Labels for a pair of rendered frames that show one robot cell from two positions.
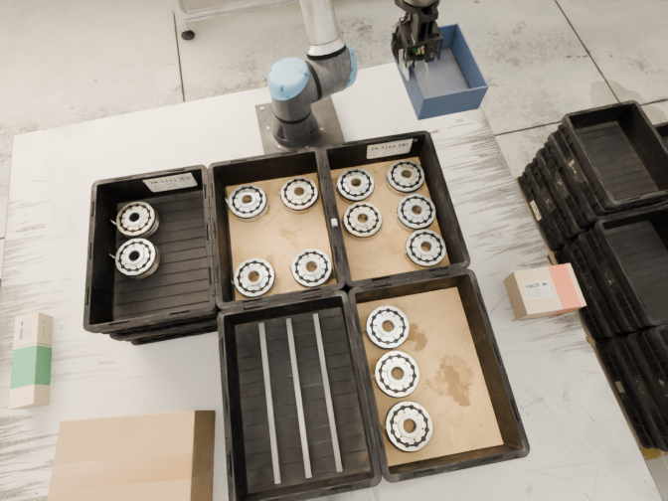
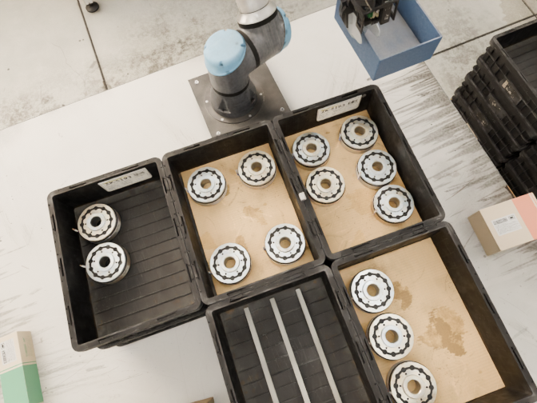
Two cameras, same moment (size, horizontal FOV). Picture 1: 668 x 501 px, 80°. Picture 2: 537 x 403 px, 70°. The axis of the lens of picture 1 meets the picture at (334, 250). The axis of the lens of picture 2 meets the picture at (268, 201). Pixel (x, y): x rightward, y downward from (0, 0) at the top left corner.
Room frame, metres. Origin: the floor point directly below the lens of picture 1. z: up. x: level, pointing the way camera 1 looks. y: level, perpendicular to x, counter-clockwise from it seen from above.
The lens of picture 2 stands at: (0.14, 0.10, 1.81)
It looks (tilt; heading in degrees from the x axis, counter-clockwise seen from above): 71 degrees down; 356
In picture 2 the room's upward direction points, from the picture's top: 9 degrees counter-clockwise
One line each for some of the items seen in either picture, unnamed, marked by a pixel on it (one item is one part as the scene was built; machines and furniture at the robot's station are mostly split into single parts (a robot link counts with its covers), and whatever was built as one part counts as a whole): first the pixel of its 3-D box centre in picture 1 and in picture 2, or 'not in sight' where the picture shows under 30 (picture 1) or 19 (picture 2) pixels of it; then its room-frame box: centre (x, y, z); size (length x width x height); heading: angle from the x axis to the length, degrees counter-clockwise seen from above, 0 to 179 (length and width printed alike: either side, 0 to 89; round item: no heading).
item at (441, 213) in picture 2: (391, 204); (353, 167); (0.48, -0.15, 0.92); 0.40 x 0.30 x 0.02; 7
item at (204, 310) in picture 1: (151, 243); (121, 248); (0.40, 0.45, 0.92); 0.40 x 0.30 x 0.02; 7
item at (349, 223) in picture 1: (362, 219); (325, 184); (0.47, -0.08, 0.86); 0.10 x 0.10 x 0.01
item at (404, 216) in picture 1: (416, 211); (376, 167); (0.48, -0.23, 0.86); 0.10 x 0.10 x 0.01
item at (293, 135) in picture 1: (293, 117); (232, 88); (0.86, 0.11, 0.80); 0.15 x 0.15 x 0.10
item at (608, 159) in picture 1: (589, 182); (521, 98); (0.82, -1.06, 0.37); 0.40 x 0.30 x 0.45; 10
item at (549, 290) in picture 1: (543, 291); (509, 224); (0.28, -0.57, 0.74); 0.16 x 0.12 x 0.07; 96
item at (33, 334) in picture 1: (32, 359); (20, 380); (0.16, 0.82, 0.73); 0.24 x 0.06 x 0.06; 10
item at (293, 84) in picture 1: (291, 87); (228, 60); (0.87, 0.10, 0.91); 0.13 x 0.12 x 0.14; 118
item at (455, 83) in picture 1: (437, 71); (384, 25); (0.72, -0.26, 1.10); 0.20 x 0.15 x 0.07; 11
